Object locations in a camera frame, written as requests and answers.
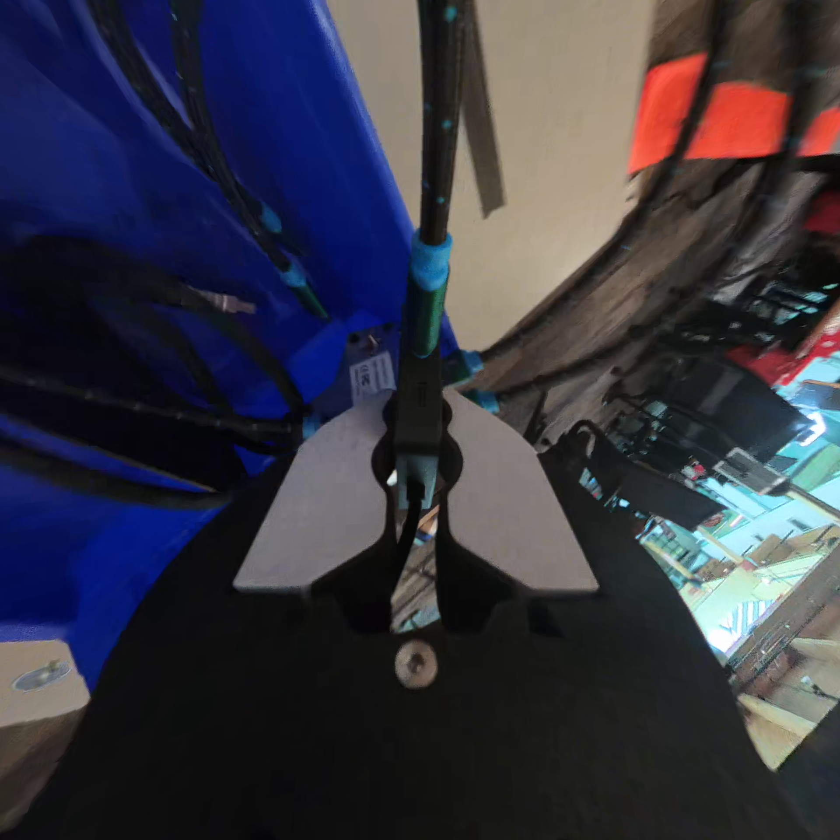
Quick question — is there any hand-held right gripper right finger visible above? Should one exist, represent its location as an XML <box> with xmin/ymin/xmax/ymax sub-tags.
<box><xmin>438</xmin><ymin>388</ymin><xmax>599</xmax><ymax>634</ymax></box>

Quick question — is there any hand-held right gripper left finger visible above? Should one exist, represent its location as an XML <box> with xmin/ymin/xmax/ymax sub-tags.
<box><xmin>233</xmin><ymin>394</ymin><xmax>403</xmax><ymax>634</ymax></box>

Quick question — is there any black adapter with short cable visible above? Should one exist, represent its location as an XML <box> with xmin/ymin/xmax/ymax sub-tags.
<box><xmin>392</xmin><ymin>354</ymin><xmax>444</xmax><ymax>595</ymax></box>

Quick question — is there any blue plastic bin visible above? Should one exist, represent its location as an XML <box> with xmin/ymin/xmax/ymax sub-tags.
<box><xmin>0</xmin><ymin>0</ymin><xmax>462</xmax><ymax>691</ymax></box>

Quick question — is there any orange traffic cone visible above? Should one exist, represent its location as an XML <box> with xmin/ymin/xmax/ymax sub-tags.
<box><xmin>626</xmin><ymin>52</ymin><xmax>840</xmax><ymax>177</ymax></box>

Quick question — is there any black cable silver plug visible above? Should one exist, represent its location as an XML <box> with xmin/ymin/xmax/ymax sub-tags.
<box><xmin>98</xmin><ymin>276</ymin><xmax>258</xmax><ymax>317</ymax></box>

